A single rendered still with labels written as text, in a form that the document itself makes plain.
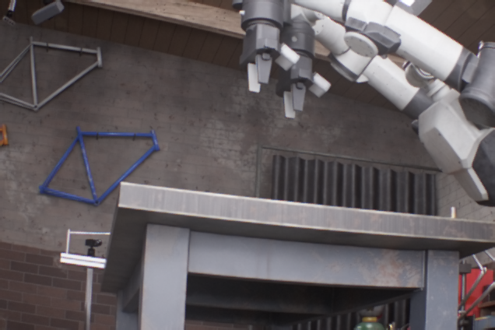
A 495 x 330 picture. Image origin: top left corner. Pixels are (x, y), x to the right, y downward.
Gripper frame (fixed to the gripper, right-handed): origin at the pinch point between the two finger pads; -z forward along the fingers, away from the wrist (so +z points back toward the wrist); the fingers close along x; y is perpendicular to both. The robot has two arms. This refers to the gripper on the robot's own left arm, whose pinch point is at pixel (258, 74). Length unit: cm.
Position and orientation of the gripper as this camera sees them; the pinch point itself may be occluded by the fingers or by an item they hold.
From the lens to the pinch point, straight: 142.5
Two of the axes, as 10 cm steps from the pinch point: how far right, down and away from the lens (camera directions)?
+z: 0.5, -9.5, 3.0
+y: 9.2, 1.6, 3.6
